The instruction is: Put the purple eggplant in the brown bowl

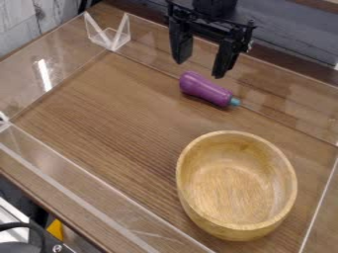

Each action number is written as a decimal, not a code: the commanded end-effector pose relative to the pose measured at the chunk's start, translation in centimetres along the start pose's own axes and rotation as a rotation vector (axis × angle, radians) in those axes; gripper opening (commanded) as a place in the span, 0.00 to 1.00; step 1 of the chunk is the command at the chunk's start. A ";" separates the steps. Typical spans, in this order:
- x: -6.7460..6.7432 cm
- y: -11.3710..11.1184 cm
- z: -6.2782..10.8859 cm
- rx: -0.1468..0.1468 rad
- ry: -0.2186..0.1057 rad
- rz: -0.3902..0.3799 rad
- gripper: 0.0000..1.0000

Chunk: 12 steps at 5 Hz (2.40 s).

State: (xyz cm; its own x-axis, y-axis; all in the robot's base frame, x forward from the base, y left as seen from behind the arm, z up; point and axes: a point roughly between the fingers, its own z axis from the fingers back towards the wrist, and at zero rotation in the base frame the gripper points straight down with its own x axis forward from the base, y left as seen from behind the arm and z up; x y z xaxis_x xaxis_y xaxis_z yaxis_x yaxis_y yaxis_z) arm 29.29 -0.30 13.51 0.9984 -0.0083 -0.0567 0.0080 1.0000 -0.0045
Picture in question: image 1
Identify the clear acrylic wall panel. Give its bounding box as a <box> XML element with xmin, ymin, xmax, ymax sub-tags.
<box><xmin>0</xmin><ymin>112</ymin><xmax>215</xmax><ymax>253</ymax></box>

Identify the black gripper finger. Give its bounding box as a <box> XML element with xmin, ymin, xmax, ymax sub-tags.
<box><xmin>213</xmin><ymin>39</ymin><xmax>239</xmax><ymax>79</ymax></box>
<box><xmin>169</xmin><ymin>19</ymin><xmax>193</xmax><ymax>64</ymax></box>

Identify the brown wooden bowl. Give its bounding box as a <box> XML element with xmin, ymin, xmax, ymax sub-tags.
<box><xmin>175</xmin><ymin>130</ymin><xmax>298</xmax><ymax>241</ymax></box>

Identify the black cable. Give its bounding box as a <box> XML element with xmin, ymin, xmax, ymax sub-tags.
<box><xmin>0</xmin><ymin>221</ymin><xmax>48</xmax><ymax>253</ymax></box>

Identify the clear acrylic corner bracket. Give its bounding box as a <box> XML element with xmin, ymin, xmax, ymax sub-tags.
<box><xmin>83</xmin><ymin>13</ymin><xmax>131</xmax><ymax>51</ymax></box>

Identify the purple toy eggplant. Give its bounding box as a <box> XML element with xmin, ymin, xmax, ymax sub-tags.
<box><xmin>179</xmin><ymin>71</ymin><xmax>241</xmax><ymax>107</ymax></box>

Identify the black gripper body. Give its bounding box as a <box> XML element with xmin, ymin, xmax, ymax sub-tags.
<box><xmin>167</xmin><ymin>0</ymin><xmax>257</xmax><ymax>52</ymax></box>

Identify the yellow black device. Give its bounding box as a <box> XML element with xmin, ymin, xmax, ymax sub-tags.
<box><xmin>46</xmin><ymin>217</ymin><xmax>87</xmax><ymax>253</ymax></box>

